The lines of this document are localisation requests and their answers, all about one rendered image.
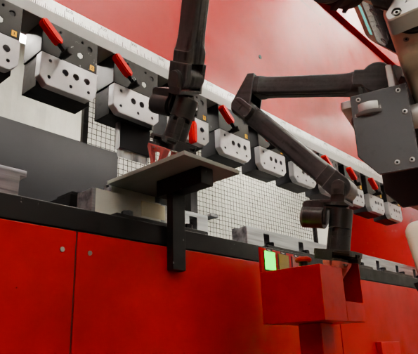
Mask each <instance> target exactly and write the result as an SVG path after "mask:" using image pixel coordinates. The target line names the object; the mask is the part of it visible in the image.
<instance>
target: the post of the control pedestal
mask: <svg viewBox="0 0 418 354"><path fill-rule="evenodd" d="M299 338H300V347H301V354H336V348H335V340H334V328H333V324H332V323H325V322H317V323H307V324H299Z"/></svg>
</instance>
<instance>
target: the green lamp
mask: <svg viewBox="0 0 418 354"><path fill-rule="evenodd" d="M264 254H265V265H266V270H276V263H275V253H273V252H269V251H264Z"/></svg>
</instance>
